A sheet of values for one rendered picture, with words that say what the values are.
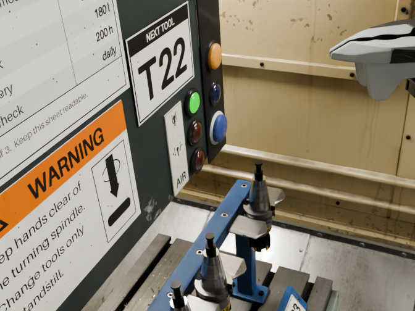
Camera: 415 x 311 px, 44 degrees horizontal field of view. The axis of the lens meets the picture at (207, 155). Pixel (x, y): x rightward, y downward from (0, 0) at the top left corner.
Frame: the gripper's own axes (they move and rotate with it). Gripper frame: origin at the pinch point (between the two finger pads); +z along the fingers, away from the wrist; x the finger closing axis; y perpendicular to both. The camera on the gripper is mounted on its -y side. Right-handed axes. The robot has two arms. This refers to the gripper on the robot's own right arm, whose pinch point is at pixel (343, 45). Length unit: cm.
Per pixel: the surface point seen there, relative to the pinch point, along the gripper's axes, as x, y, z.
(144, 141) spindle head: -10.7, 2.2, 19.6
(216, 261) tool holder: 13.3, 39.4, 13.2
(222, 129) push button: -0.1, 7.9, 12.3
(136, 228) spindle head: -13.2, 9.0, 21.1
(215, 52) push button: -0.2, -0.6, 12.5
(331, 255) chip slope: 57, 84, -22
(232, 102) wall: 77, 44, 2
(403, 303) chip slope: 41, 88, -36
